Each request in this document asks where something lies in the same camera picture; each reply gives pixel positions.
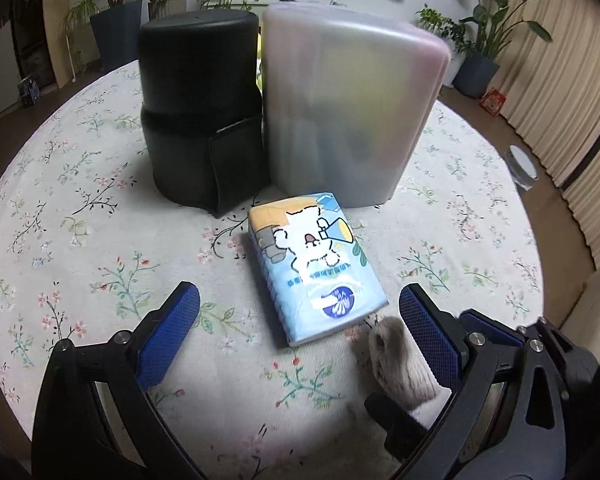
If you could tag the small plant on white stand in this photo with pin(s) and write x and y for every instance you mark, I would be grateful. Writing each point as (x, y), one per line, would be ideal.
(440, 30)

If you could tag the large leafy plant grey pot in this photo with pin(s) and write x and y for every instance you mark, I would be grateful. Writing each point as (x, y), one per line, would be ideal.
(475, 75)

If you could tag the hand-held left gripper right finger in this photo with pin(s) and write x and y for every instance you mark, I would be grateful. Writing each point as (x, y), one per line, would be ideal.
(430, 335)

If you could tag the beige curtains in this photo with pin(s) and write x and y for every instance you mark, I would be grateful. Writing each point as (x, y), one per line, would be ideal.
(570, 85)

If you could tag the blue cartoon tissue pack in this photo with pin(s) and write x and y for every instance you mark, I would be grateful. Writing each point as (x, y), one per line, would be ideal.
(310, 270)

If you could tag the thin spindly potted plant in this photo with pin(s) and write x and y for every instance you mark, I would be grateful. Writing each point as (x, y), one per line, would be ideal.
(80, 15)

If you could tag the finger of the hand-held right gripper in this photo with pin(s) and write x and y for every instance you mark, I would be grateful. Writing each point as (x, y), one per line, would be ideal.
(395, 425)
(500, 332)

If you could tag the black cylindrical container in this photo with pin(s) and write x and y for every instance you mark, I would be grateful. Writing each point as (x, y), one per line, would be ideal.
(195, 110)

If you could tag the translucent white plastic bin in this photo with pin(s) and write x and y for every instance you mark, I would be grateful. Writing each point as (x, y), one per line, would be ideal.
(350, 110)

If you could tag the red floor item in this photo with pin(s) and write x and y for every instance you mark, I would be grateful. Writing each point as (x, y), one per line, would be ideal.
(493, 102)

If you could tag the white round floor device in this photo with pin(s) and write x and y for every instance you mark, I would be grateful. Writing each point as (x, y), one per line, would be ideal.
(524, 165)

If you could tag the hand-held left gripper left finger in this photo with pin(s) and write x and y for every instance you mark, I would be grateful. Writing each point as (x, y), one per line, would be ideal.
(172, 330)

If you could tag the tall plant in dark pot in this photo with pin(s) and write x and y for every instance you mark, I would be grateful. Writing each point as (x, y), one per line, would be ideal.
(117, 35)

